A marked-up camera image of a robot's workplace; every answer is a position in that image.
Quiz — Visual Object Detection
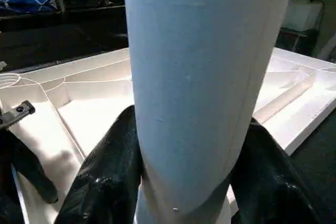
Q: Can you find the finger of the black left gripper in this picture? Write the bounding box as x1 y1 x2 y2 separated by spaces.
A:
9 129 59 205

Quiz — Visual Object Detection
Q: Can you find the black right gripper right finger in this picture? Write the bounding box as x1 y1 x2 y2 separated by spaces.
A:
230 119 336 224

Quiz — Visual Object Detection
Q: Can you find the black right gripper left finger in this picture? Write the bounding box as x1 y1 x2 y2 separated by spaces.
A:
54 105 143 224

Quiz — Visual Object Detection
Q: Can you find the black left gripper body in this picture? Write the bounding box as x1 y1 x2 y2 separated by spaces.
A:
0 100 37 132

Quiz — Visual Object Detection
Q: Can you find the white plastic table top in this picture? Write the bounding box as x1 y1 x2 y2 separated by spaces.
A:
0 47 336 224

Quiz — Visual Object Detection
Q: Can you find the white plastic table leg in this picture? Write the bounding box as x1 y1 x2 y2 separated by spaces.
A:
121 0 300 224

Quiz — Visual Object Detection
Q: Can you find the black work mat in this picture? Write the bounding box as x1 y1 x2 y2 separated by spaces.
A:
0 6 336 224

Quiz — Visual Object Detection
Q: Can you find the white drawer unit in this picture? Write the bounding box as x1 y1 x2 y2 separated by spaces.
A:
283 0 324 34

